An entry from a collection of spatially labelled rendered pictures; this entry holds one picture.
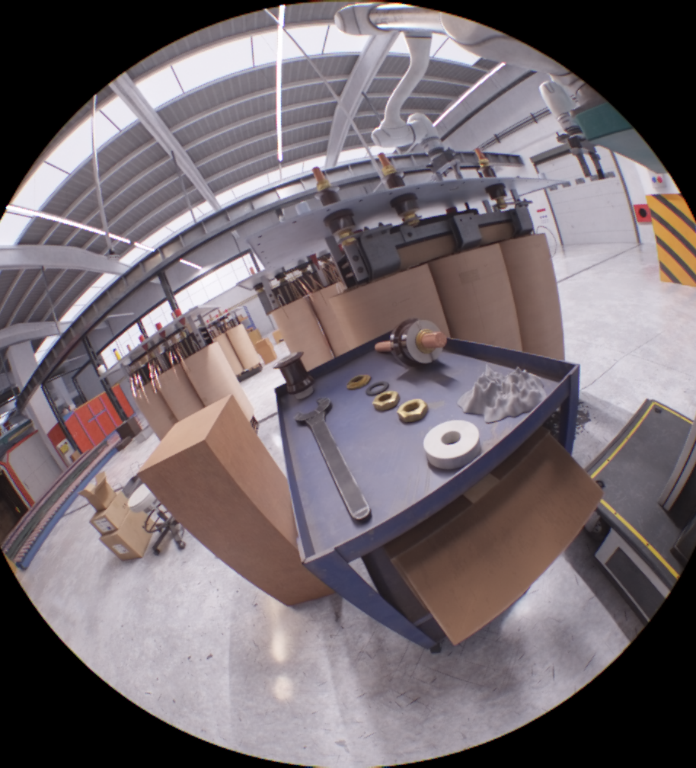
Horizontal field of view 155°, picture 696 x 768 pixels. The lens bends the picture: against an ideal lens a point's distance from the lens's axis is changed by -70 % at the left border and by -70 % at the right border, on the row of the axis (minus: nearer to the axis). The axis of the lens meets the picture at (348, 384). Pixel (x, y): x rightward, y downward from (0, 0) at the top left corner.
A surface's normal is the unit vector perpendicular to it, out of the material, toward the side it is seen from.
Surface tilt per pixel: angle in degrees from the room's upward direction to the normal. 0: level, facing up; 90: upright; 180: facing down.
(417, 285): 90
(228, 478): 90
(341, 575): 90
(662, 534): 0
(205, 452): 90
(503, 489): 26
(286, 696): 0
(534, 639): 0
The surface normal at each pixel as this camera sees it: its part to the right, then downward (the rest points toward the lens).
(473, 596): -0.20, -0.66
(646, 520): -0.38, -0.86
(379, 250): 0.21, 0.29
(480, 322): -0.11, 0.42
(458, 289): -0.45, 0.50
